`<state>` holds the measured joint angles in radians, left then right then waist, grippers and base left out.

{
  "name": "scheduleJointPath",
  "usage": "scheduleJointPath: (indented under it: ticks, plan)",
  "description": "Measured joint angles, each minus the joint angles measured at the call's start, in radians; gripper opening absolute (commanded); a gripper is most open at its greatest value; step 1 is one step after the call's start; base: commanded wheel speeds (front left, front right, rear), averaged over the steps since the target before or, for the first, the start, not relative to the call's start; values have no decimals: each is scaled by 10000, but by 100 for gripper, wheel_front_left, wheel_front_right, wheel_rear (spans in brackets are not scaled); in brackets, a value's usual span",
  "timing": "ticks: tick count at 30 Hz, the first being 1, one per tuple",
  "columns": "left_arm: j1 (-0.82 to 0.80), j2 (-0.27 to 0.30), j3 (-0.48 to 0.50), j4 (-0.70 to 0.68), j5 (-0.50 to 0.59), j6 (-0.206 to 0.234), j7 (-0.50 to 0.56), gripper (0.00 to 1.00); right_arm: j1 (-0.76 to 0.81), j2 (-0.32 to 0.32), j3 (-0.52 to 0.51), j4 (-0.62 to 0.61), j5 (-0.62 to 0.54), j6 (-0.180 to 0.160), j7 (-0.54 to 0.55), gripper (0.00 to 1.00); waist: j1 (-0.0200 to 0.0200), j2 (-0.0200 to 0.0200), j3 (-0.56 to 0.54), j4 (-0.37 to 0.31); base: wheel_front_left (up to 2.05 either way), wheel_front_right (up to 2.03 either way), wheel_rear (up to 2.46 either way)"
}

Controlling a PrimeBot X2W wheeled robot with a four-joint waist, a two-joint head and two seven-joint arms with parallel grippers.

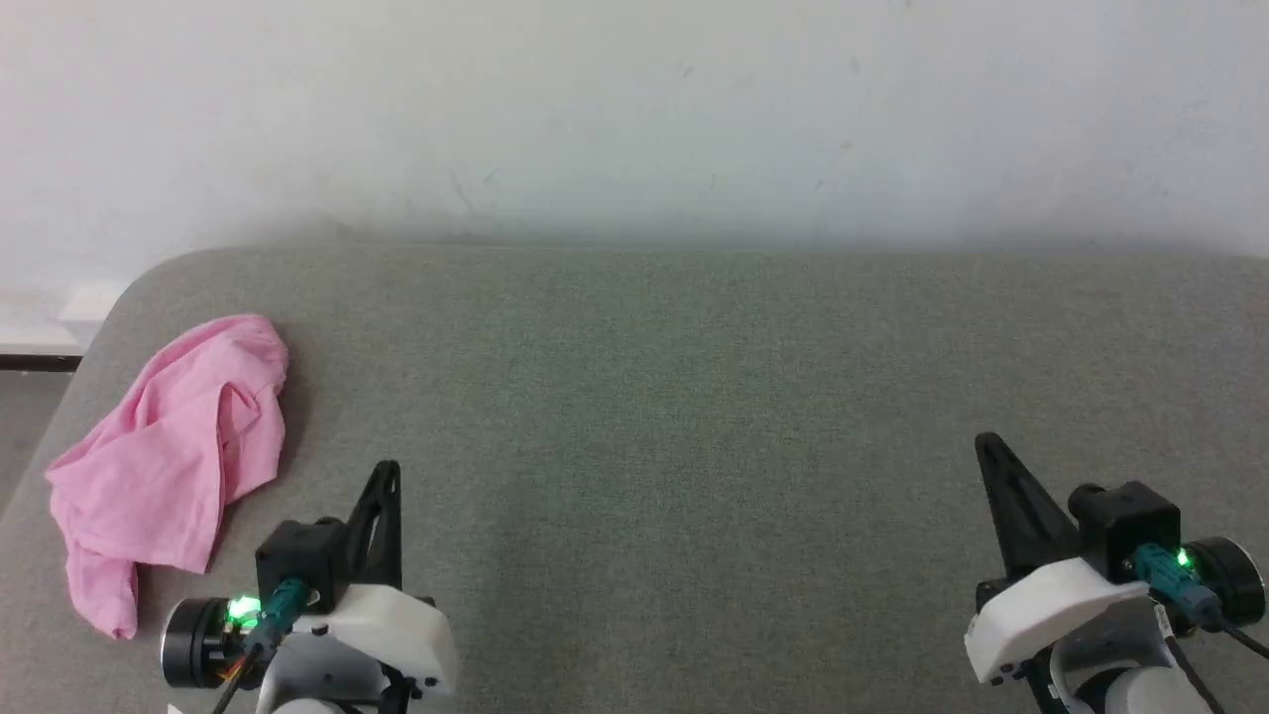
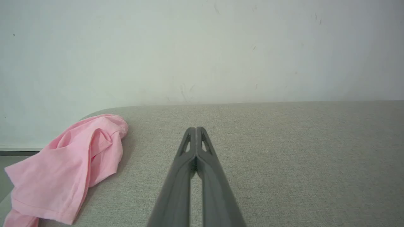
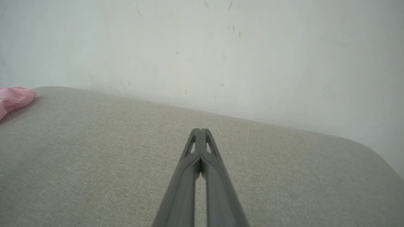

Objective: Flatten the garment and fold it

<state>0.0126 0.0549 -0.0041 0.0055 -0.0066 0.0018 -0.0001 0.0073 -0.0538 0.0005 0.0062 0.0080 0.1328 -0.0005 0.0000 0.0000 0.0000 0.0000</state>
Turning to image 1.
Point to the white skirting board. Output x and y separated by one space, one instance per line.
45 322

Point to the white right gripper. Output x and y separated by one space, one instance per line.
1051 605

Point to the pink shorts garment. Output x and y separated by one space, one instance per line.
164 466

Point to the grey fabric sofa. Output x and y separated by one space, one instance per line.
654 416

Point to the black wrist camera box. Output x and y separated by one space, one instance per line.
297 560
1125 526

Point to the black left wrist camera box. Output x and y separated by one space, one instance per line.
297 560

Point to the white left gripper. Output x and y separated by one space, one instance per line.
397 630

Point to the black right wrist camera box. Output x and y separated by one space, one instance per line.
1125 526

